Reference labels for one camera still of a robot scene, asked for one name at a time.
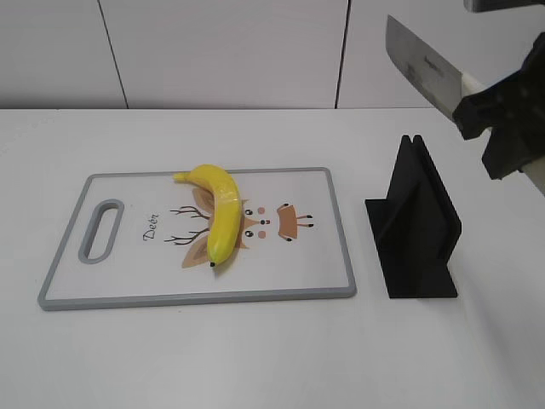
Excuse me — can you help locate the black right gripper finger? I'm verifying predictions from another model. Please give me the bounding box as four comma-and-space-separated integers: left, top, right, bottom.
453, 33, 544, 140
482, 114, 544, 180

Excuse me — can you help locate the white-handled cleaver knife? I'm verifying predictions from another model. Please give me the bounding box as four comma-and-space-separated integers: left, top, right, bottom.
385, 15, 544, 191

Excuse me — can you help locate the yellow plastic banana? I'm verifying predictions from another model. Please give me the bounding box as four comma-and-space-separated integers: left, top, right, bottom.
173, 164, 243, 266

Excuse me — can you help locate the black knife stand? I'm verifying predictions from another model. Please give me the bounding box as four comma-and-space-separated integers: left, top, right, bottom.
364, 135, 462, 299

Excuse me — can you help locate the white grey-rimmed cutting board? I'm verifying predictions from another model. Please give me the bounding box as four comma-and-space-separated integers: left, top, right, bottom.
37, 167, 356, 311

